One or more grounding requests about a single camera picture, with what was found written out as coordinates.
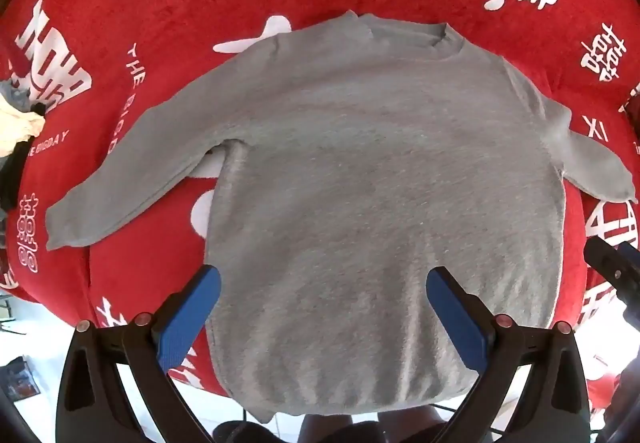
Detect red printed blanket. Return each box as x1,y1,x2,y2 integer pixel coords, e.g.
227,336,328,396
0,0,640,424

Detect grey sweater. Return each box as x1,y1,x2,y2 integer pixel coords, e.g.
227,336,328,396
45,10,637,424

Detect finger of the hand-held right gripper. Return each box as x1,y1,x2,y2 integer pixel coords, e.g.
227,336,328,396
584,236,640,310

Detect dark printed packet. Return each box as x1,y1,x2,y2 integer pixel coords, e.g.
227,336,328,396
0,356,42,400

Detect person's leg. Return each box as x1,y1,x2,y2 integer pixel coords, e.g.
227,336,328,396
300,404,450,443

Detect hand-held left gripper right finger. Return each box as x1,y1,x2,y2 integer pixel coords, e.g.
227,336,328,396
425,265,593,443

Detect dark cloth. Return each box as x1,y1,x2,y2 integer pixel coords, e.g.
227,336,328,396
0,138,40,216

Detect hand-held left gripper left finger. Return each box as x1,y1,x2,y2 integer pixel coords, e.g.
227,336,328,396
56,264,222,443

